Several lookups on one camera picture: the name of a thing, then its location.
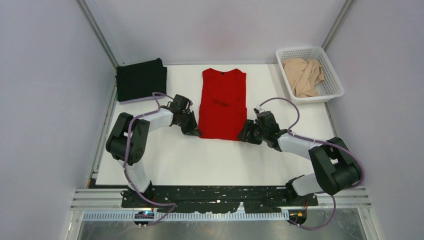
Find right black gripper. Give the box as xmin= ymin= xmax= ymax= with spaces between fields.
xmin=236 ymin=119 xmax=268 ymax=146

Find red t-shirt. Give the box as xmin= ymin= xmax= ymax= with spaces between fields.
xmin=198 ymin=68 xmax=247 ymax=141

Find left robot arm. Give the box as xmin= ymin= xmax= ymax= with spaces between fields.
xmin=105 ymin=92 xmax=202 ymax=207

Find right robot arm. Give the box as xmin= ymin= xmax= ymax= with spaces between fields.
xmin=237 ymin=111 xmax=363 ymax=205

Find folded black t-shirt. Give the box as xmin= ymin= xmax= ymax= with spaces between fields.
xmin=115 ymin=58 xmax=168 ymax=101

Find beige t-shirt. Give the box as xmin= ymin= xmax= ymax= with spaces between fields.
xmin=282 ymin=58 xmax=325 ymax=98

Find white plastic basket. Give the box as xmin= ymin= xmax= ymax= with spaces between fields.
xmin=275 ymin=46 xmax=345 ymax=104

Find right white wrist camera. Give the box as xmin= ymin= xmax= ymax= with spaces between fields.
xmin=253 ymin=104 xmax=264 ymax=115

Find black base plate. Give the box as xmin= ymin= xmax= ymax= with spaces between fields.
xmin=120 ymin=185 xmax=318 ymax=214

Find white slotted cable duct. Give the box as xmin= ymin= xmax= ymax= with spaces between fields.
xmin=82 ymin=210 xmax=290 ymax=222

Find aluminium frame rail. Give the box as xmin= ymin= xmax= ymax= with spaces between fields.
xmin=70 ymin=186 xmax=373 ymax=211

